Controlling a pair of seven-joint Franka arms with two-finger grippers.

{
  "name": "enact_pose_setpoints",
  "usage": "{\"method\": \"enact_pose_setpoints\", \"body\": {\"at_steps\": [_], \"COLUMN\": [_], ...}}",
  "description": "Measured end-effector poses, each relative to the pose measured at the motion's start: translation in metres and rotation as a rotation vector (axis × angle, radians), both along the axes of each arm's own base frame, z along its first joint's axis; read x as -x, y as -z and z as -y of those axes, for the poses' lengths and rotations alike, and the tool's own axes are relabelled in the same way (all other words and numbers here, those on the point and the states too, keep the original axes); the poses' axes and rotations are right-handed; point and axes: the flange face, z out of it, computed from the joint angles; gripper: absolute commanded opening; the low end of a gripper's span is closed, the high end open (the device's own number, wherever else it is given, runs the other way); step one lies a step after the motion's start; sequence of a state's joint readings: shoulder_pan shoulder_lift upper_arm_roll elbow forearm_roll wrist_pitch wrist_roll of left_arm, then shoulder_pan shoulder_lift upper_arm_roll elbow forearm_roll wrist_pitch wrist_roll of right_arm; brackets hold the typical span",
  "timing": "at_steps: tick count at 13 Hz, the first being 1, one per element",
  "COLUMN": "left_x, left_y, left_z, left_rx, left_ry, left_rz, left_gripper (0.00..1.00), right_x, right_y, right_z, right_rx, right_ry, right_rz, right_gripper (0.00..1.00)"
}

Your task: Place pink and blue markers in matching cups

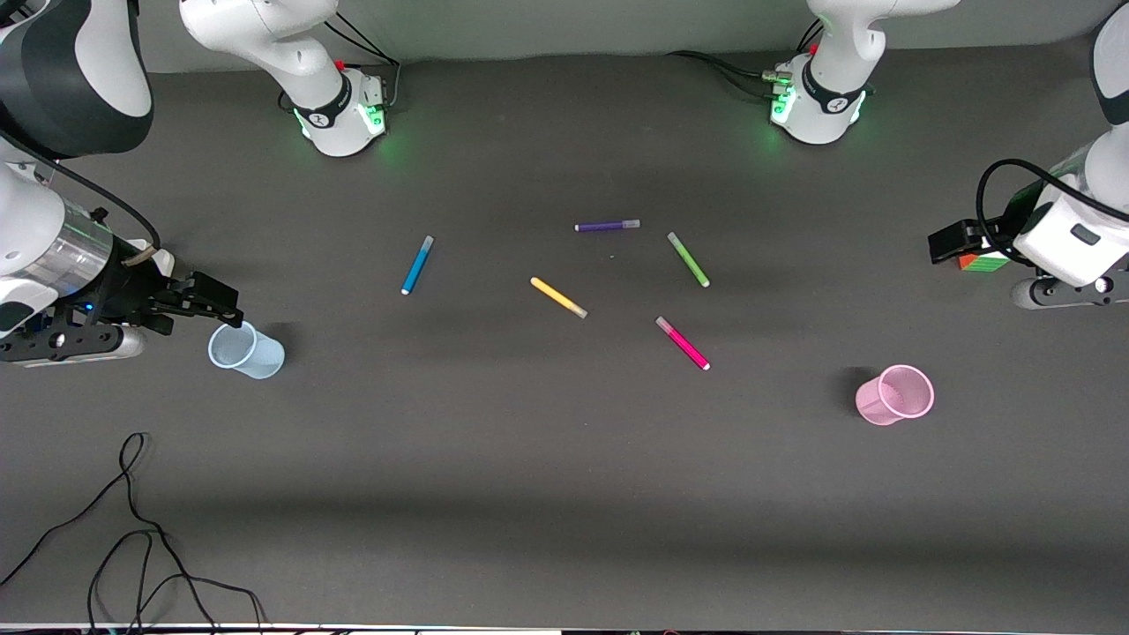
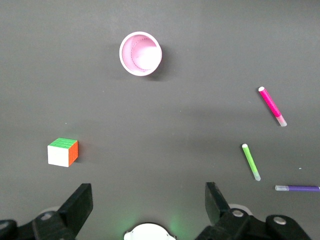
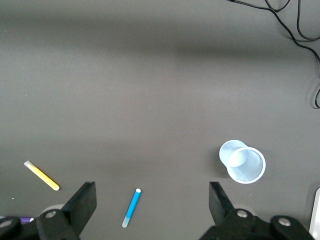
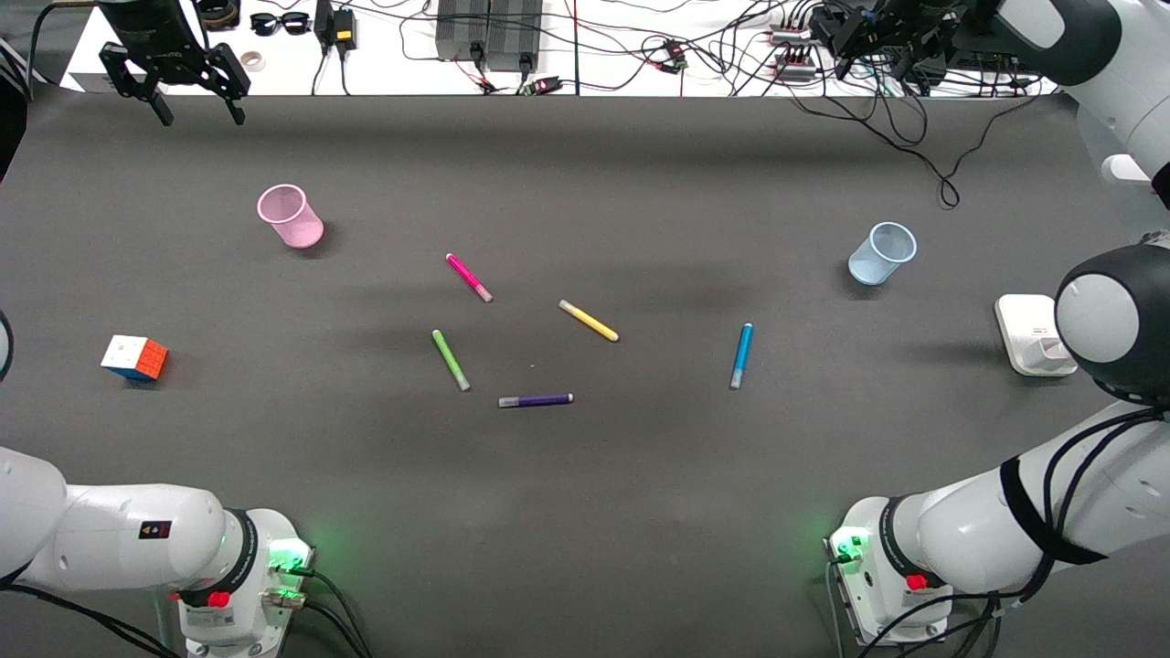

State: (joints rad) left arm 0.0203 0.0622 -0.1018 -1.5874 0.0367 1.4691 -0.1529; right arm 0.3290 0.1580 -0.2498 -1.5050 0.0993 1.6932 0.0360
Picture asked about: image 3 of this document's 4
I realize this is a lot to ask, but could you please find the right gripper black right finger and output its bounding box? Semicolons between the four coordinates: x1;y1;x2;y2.
201;181;273;240

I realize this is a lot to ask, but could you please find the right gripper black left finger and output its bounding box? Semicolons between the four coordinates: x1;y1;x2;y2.
36;181;97;240

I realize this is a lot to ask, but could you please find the blue marker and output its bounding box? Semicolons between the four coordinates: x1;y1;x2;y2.
121;188;142;229

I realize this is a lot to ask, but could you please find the light blue mesh cup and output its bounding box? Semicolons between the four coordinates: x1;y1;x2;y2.
218;139;267;185

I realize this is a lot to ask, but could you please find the yellow marker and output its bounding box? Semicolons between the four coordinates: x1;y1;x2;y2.
23;160;60;192

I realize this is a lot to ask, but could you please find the white stand with flat base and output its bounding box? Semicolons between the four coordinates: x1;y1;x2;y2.
308;186;320;237

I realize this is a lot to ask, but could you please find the dark grey table mat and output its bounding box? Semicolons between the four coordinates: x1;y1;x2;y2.
0;0;320;240

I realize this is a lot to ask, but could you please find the loose black cable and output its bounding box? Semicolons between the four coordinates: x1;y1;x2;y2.
226;0;320;110

